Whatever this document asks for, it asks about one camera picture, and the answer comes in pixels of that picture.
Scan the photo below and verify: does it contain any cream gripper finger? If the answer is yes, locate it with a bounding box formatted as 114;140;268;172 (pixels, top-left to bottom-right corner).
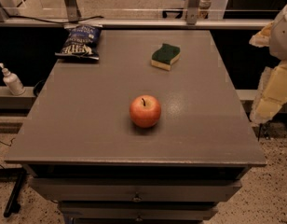
250;61;287;124
249;22;273;48

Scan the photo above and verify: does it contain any black floor stand leg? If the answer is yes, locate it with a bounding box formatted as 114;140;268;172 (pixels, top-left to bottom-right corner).
3;168;26;218

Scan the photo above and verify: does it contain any right metal frame post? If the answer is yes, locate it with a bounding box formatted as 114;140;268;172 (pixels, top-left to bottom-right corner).
186;0;200;25

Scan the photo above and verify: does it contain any blue chip bag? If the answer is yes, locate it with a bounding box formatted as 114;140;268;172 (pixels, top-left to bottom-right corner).
55;24;102;61

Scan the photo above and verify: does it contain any black cable on ledge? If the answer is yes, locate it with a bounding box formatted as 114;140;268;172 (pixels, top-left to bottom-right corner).
0;6;104;25

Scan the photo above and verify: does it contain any lower drawer with knob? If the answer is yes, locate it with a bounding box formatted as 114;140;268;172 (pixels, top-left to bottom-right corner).
58;202;217;221

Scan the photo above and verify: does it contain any left metal frame post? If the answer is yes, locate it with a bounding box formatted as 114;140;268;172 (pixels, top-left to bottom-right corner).
64;0;81;22

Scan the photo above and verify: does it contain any red apple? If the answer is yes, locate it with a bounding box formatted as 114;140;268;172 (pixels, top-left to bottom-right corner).
130;95;161;128

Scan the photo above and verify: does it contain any drawer with knob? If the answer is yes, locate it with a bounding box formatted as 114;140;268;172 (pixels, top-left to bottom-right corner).
29;178;241;203
58;202;217;221

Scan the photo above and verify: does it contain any green and yellow sponge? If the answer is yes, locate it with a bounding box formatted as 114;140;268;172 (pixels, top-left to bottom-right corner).
151;43;181;71

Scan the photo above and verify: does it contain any upper drawer with knob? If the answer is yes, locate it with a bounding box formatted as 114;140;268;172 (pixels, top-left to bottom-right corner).
29;178;241;203

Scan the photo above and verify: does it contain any metal frame post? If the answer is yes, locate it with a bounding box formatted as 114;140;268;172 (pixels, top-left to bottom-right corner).
186;0;200;25
64;0;81;22

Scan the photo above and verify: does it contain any gray drawer cabinet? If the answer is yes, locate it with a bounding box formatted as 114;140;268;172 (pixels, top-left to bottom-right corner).
6;30;266;224

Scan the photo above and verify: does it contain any white pump bottle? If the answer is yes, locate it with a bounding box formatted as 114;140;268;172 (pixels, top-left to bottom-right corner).
0;63;25;96

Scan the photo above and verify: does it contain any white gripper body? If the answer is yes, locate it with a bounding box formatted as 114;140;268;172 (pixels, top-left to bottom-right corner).
269;5;287;61

